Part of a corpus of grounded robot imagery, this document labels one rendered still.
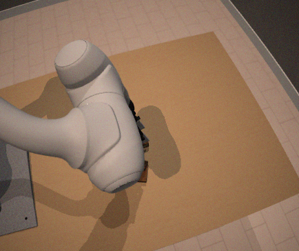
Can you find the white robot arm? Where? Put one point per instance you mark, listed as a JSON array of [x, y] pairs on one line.
[[99, 135]]

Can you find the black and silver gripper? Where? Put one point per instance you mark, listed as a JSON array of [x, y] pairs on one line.
[[139, 124]]

